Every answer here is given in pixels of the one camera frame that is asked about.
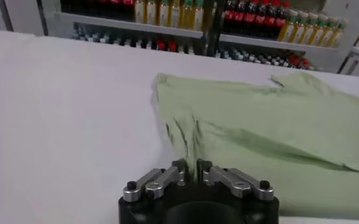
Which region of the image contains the light green t-shirt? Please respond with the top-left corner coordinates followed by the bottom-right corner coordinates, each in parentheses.
top-left (150, 71), bottom-right (359, 220)

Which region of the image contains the white beverage display shelf unit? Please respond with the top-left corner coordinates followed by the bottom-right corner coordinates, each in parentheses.
top-left (206, 0), bottom-right (350, 74)
top-left (35, 0), bottom-right (219, 57)

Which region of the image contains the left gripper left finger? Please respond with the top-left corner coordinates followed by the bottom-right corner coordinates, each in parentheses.
top-left (123, 158), bottom-right (189, 203)

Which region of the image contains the cabinet door black frame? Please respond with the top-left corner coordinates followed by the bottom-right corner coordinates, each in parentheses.
top-left (0, 0), bottom-right (51, 37)

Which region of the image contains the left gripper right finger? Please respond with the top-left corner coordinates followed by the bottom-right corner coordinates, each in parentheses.
top-left (196, 158), bottom-right (275, 202)

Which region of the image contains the yellow juice bottle green label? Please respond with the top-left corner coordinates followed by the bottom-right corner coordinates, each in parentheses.
top-left (194, 0), bottom-right (205, 31)
top-left (135, 0), bottom-right (146, 24)
top-left (182, 0), bottom-right (194, 30)
top-left (278, 9), bottom-right (298, 43)
top-left (145, 0), bottom-right (156, 25)
top-left (288, 12), bottom-right (308, 44)
top-left (318, 17), bottom-right (339, 47)
top-left (299, 13), bottom-right (319, 45)
top-left (169, 0), bottom-right (180, 28)
top-left (158, 0), bottom-right (169, 27)
top-left (308, 15), bottom-right (329, 46)
top-left (328, 19), bottom-right (348, 48)

